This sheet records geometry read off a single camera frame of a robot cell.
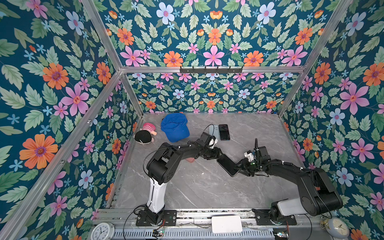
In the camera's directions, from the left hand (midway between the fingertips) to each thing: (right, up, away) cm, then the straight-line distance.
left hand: (223, 153), depth 91 cm
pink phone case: (-20, -5, +3) cm, 21 cm away
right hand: (+6, -8, -3) cm, 10 cm away
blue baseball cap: (-33, +17, +16) cm, 40 cm away
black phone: (+3, -7, 0) cm, 8 cm away
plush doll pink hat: (-52, +11, +8) cm, 54 cm away
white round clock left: (-59, -32, -23) cm, 71 cm away
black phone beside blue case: (+3, +13, +17) cm, 21 cm away
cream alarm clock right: (+49, -30, -23) cm, 62 cm away
